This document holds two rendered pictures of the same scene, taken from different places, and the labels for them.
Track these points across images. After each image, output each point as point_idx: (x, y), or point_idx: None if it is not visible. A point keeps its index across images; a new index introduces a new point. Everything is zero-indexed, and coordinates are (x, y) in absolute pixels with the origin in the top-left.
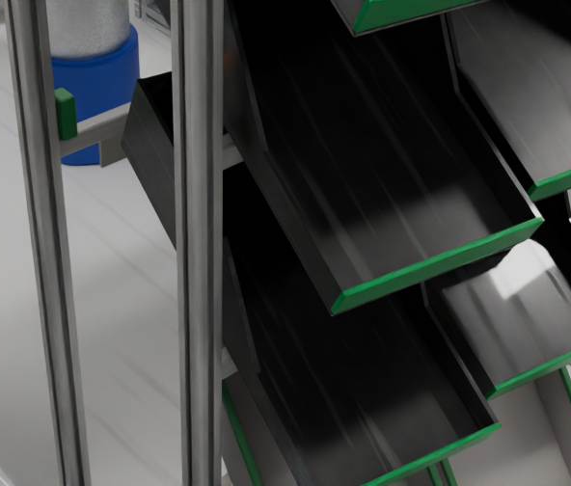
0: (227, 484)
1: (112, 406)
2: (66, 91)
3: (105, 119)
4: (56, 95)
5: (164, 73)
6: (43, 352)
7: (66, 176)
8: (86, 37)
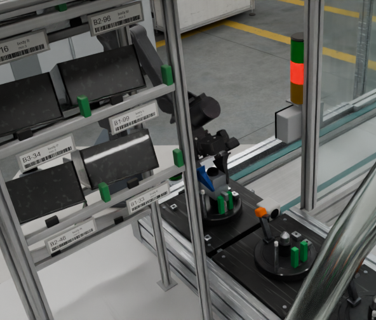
0: (145, 207)
1: None
2: (175, 151)
3: (164, 170)
4: (178, 149)
5: (138, 131)
6: None
7: None
8: None
